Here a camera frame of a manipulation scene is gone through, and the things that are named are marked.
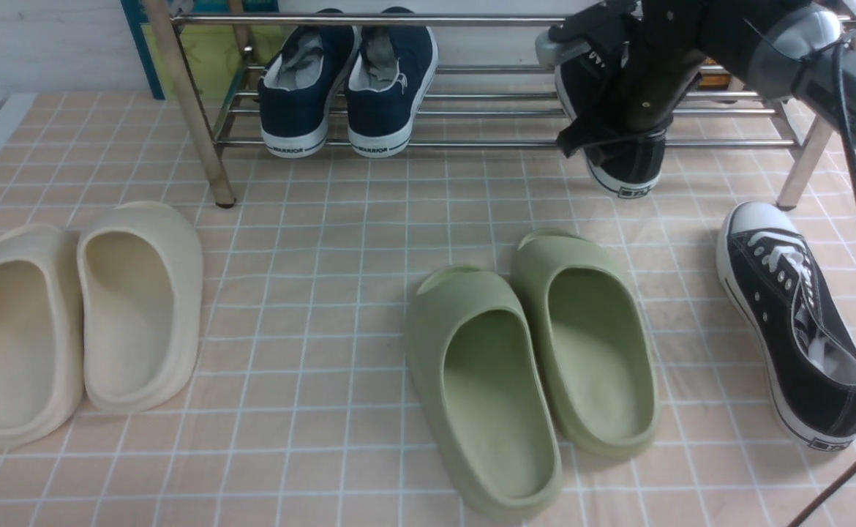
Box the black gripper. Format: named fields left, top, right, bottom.
left=535, top=1, right=711, bottom=159

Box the black canvas sneaker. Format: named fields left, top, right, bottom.
left=716, top=201, right=856, bottom=452
left=555, top=50, right=667, bottom=199

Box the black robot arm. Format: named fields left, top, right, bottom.
left=536, top=1, right=856, bottom=156

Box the metal shoe rack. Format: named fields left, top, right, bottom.
left=144, top=1, right=856, bottom=208

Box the right navy canvas sneaker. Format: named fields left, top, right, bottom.
left=344, top=26, right=439, bottom=159

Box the navy canvas sneaker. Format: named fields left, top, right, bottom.
left=258, top=26, right=361, bottom=159
left=344, top=26, right=439, bottom=159

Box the right green foam slipper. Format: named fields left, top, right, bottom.
left=509, top=229, right=658, bottom=457

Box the green foam slipper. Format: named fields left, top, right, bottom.
left=402, top=266, right=563, bottom=523
left=509, top=229, right=658, bottom=457

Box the left green foam slipper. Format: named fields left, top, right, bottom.
left=402, top=266, right=563, bottom=523

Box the left navy canvas sneaker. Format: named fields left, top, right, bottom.
left=258, top=26, right=361, bottom=159

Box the teal and yellow book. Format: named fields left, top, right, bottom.
left=121, top=1, right=285, bottom=100

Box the pink checkered floor mat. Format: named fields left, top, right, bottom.
left=0, top=92, right=856, bottom=526

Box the right cream foam slipper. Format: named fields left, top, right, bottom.
left=77, top=201, right=204, bottom=414

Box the cream foam slipper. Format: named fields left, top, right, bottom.
left=0, top=223, right=84, bottom=448
left=77, top=201, right=204, bottom=414

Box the left cream foam slipper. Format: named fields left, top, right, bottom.
left=0, top=223, right=84, bottom=448

